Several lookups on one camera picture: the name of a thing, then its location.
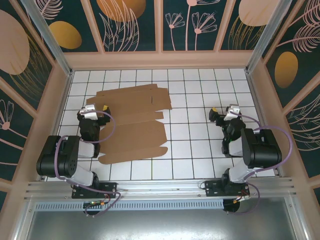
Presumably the brown cardboard paper box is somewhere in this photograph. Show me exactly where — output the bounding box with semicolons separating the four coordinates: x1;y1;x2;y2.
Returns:
86;83;173;165

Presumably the small green circuit board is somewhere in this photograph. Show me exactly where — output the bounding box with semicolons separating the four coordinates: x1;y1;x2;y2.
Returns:
83;199;106;208

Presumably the grey metal sheet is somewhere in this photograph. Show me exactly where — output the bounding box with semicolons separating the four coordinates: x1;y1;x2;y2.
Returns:
14;197;311;240

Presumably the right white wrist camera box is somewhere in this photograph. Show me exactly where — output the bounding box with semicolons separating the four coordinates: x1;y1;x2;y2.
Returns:
224;104;242;121

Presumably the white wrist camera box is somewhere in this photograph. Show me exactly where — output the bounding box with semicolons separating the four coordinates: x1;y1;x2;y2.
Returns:
224;104;242;121
79;104;99;120

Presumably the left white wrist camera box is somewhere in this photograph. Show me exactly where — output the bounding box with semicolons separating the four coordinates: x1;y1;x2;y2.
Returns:
79;104;99;120

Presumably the aluminium table side rail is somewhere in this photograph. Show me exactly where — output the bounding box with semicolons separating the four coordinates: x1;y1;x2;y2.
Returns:
244;71;280;178
37;71;75;181

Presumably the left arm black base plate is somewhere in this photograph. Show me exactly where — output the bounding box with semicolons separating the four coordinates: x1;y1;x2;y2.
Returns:
71;182;118;200

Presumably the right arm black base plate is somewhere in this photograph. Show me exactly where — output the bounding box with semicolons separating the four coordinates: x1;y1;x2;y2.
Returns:
204;180;251;198

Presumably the yellow wire connector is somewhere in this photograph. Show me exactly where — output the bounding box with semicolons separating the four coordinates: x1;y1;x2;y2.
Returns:
233;194;251;203

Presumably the aluminium frame post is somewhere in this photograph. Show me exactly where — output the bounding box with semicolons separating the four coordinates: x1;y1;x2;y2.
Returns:
244;0;295;73
21;0;73;77

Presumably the aluminium mounting rail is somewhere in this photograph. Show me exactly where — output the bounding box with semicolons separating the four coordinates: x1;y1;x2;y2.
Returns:
23;177;300;201

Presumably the slotted grey cable duct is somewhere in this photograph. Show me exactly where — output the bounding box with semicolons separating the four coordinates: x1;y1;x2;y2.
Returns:
34;199;225;211

